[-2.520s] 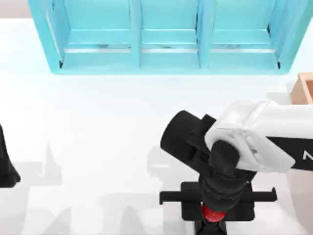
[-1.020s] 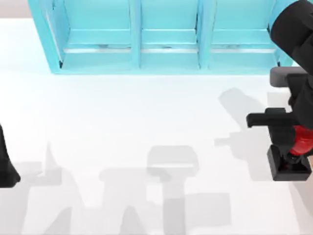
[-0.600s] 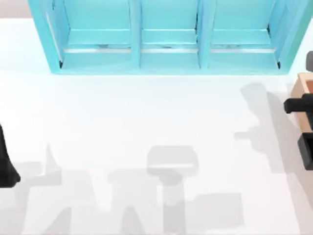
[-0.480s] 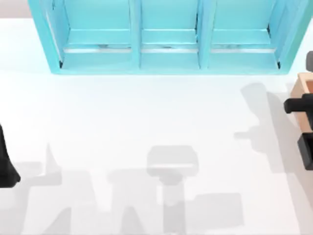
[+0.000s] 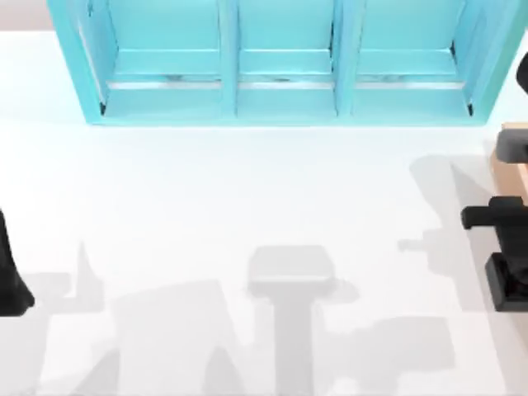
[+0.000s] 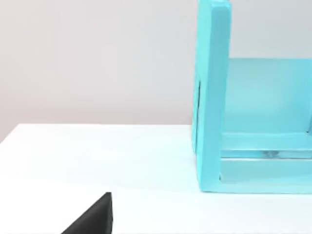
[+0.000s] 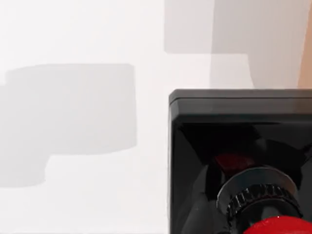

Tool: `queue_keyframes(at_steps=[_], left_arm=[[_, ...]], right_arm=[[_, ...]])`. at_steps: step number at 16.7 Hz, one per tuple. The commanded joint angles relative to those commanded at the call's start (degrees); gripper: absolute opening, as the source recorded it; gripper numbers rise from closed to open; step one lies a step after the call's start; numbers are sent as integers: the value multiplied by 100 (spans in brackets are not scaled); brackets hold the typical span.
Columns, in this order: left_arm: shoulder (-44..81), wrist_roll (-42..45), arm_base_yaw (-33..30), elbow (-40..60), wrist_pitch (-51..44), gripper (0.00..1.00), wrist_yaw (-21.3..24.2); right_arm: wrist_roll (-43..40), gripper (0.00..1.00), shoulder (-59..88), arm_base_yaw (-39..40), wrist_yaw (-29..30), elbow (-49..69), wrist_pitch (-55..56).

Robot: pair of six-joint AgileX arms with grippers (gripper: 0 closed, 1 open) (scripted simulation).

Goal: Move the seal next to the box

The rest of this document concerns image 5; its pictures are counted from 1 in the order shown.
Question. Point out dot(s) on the light blue rack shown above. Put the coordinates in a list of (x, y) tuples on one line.
[(284, 62)]

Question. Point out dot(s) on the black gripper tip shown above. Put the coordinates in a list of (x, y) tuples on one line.
[(11, 280)]

